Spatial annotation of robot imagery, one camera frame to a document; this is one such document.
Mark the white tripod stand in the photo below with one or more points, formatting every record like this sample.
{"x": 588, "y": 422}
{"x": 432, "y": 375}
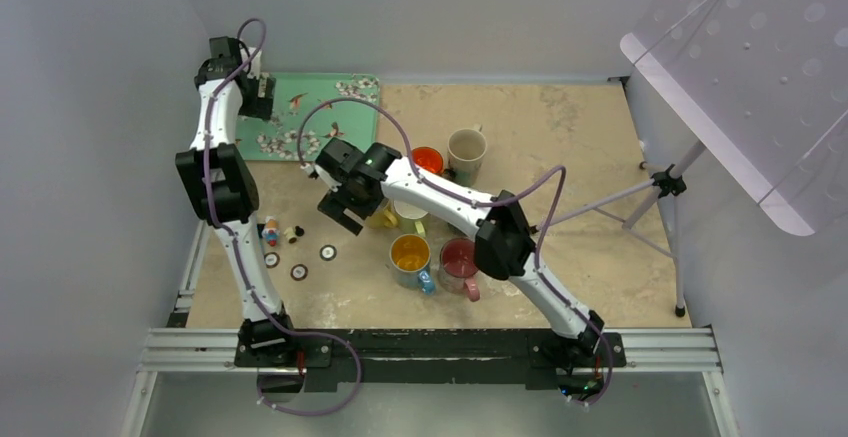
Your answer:
{"x": 663, "y": 183}

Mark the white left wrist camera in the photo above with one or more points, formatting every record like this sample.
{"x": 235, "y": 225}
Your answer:
{"x": 254, "y": 68}

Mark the green floral tray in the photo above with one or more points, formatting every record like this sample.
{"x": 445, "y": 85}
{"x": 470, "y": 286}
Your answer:
{"x": 308, "y": 110}

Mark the orange mug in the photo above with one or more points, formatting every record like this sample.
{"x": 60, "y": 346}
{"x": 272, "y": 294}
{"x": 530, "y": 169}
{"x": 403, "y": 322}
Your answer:
{"x": 429, "y": 159}

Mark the translucent perforated panel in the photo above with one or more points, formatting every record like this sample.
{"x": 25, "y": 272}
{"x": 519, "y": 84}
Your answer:
{"x": 763, "y": 85}

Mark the light green mug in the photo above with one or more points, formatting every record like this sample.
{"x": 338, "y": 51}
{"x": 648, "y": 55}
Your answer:
{"x": 411, "y": 219}

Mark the small beige black toy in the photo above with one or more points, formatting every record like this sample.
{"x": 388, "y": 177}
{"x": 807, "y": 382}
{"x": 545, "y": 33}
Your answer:
{"x": 293, "y": 233}

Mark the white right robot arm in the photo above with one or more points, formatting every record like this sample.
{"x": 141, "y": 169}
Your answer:
{"x": 504, "y": 247}

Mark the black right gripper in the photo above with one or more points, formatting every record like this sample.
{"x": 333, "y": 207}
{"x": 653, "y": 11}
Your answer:
{"x": 334, "y": 203}

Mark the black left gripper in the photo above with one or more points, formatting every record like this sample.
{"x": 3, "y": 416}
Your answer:
{"x": 258, "y": 107}

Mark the round black white disc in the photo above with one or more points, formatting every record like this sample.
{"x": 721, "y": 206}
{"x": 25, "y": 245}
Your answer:
{"x": 328, "y": 252}

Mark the small colourful toy figure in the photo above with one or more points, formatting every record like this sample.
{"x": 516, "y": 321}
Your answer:
{"x": 270, "y": 231}

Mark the pink ghost mug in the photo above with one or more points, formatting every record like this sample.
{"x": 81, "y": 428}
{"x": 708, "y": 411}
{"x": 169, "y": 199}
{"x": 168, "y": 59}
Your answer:
{"x": 457, "y": 272}

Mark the round brown white disc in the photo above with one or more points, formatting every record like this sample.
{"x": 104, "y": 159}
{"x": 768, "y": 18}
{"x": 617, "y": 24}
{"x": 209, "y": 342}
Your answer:
{"x": 299, "y": 272}

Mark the yellow mug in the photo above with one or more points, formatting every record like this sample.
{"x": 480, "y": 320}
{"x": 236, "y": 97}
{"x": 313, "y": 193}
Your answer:
{"x": 383, "y": 217}

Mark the round dark disc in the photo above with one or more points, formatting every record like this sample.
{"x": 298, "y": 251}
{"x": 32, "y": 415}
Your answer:
{"x": 271, "y": 259}

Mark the blue handled mug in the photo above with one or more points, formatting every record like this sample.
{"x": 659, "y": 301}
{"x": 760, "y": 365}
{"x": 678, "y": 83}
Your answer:
{"x": 410, "y": 259}

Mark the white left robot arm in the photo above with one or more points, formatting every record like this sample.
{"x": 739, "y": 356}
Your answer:
{"x": 221, "y": 189}

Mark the aluminium frame rail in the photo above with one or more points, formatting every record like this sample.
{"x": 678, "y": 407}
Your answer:
{"x": 672, "y": 383}

